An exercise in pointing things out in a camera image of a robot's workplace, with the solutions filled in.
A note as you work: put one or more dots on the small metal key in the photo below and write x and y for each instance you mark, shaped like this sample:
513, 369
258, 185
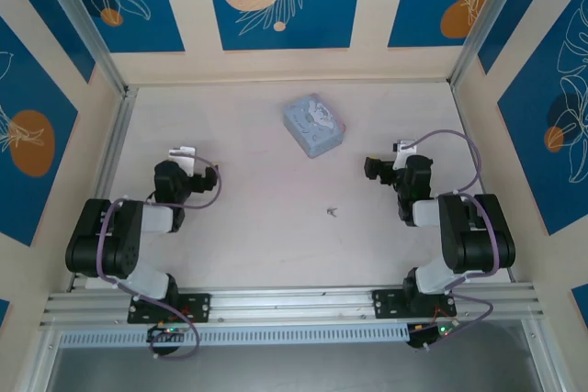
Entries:
332, 212

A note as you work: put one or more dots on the light blue plastic bag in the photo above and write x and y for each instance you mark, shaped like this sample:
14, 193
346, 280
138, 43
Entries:
313, 123

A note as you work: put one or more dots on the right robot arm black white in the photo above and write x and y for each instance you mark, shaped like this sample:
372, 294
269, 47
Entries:
459, 236

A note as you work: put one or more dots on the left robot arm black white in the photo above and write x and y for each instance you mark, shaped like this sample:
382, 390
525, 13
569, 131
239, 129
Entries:
115, 236

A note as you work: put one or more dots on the small control circuit board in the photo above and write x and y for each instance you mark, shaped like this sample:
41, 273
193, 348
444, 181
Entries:
167, 332
436, 331

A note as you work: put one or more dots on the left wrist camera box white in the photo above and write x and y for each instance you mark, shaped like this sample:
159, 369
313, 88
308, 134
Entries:
184, 158

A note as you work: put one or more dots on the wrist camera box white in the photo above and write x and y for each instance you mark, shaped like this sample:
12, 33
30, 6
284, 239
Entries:
406, 148
184, 158

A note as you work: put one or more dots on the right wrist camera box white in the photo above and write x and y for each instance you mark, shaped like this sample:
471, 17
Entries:
406, 148

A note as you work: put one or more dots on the aluminium side rail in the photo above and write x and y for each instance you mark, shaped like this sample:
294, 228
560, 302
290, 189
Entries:
117, 139

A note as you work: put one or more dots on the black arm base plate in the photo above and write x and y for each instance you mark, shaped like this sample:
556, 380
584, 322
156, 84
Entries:
388, 304
197, 307

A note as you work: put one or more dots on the aluminium mounting rail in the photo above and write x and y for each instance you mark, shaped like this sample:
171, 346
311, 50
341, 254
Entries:
285, 302

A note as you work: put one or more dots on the aluminium frame post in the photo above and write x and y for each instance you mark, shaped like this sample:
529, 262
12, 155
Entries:
78, 11
482, 15

